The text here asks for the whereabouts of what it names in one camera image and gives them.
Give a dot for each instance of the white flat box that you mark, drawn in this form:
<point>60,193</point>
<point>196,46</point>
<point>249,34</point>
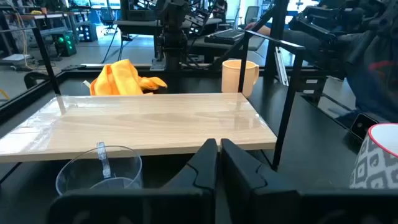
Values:
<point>15,57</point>

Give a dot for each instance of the grey office chair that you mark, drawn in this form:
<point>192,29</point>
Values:
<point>252,15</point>

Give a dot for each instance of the black robot equipment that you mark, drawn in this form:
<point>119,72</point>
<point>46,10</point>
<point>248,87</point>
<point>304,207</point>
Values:
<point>317,21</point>

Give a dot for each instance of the person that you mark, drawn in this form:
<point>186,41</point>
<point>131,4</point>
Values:
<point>373,81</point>

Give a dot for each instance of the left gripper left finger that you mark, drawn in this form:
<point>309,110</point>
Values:
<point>203,168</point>

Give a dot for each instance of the beige ceramic mug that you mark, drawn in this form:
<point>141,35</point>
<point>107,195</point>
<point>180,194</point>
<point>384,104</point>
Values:
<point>231,77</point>

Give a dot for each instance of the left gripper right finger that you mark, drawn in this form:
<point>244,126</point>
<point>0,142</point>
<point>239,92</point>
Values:
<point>239,174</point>

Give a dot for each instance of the computer tower with green lights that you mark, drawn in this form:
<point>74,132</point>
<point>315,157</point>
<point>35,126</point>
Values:
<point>66,43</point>

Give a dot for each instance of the blue office chair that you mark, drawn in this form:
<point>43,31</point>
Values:
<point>107,18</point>

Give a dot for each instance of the black desk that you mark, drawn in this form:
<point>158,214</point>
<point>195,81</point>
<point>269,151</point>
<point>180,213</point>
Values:
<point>140,26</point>

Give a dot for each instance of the clear plastic mug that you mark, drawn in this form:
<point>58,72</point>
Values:
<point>77,174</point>

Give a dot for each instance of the black keyboard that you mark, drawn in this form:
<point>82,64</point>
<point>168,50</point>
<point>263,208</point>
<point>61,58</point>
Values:
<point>225,35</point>

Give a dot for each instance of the grey patterned mug red rim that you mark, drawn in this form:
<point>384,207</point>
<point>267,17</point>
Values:
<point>373,168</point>

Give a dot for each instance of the silver aluminium profile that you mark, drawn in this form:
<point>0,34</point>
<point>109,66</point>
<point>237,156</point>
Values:
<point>281,68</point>

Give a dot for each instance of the person's hand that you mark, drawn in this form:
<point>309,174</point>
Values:
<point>264,30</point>

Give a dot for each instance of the yellow cloth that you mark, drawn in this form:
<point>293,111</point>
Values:
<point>121,79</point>

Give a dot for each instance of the black table frame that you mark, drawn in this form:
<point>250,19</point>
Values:
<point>77,74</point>

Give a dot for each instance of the grey desk with keyboard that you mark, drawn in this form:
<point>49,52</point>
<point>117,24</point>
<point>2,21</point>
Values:
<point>255,43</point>

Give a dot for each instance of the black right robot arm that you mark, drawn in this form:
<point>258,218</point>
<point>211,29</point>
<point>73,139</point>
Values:
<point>172,40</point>

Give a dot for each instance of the small black camera box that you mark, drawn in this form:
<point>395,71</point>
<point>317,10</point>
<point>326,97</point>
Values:
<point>362,126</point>

